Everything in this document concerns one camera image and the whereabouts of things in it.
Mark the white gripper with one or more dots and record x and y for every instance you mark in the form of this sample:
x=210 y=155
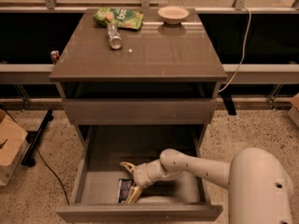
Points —
x=142 y=174

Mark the dark blue rxbar wrapper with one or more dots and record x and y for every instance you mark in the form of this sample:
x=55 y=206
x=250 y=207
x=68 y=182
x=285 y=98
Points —
x=124 y=189

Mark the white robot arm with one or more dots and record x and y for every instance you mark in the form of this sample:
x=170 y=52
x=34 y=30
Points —
x=259 y=187

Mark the open grey middle drawer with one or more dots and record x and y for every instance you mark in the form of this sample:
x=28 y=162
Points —
x=95 y=196

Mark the closed grey top drawer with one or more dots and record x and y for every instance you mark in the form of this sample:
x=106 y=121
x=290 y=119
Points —
x=139 y=112

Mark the grey drawer cabinet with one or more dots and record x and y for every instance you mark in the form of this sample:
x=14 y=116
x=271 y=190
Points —
x=159 y=61

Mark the black stand foot left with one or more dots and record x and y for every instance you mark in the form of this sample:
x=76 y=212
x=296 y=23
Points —
x=33 y=139

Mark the cardboard box left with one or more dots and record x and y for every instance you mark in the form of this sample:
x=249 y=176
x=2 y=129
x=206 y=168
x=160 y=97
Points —
x=12 y=145

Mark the cardboard box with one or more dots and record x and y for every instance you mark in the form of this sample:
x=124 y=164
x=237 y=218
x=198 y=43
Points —
x=294 y=111
x=12 y=145

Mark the red soda can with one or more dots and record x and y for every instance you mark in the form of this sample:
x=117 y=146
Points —
x=55 y=55

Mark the green snack bag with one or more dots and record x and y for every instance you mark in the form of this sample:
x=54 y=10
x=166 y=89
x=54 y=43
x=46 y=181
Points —
x=124 y=18

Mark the beige ceramic bowl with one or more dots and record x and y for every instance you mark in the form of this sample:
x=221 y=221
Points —
x=173 y=14

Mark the cardboard box right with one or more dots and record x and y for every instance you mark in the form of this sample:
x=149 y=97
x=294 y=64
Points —
x=294 y=111

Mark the black post behind cabinet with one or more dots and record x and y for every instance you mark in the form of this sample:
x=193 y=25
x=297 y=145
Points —
x=228 y=102

